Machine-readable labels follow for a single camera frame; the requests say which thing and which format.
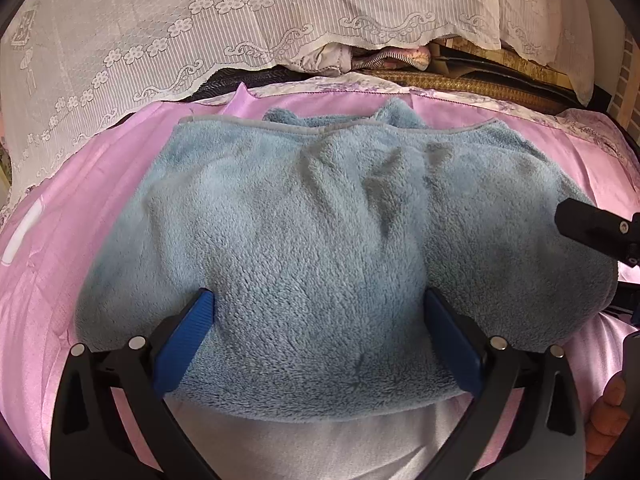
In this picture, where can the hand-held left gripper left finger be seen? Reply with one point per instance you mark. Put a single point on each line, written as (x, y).
(182, 345)

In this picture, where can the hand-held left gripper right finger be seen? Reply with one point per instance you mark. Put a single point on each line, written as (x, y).
(457, 345)

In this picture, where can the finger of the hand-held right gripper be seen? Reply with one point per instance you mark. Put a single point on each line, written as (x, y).
(595, 225)

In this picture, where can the blue fleece garment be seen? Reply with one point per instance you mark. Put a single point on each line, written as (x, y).
(310, 260)

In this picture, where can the person's right hand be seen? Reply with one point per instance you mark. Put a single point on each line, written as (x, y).
(607, 425)

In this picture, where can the white cloth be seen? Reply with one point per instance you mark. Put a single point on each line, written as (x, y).
(325, 445)

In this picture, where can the pink bedsheet with floral border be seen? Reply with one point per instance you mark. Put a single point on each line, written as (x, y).
(100, 185)

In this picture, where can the woven bamboo mat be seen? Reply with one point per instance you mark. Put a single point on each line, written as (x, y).
(475, 87)

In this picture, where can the stack of flat cardboard boards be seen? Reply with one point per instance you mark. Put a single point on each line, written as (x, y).
(500, 62)

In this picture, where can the dark cloth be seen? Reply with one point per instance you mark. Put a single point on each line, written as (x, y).
(240, 82)

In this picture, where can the pink folded quilt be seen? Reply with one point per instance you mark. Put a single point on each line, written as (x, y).
(370, 57)

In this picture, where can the white lace cover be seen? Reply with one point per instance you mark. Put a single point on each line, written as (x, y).
(150, 35)

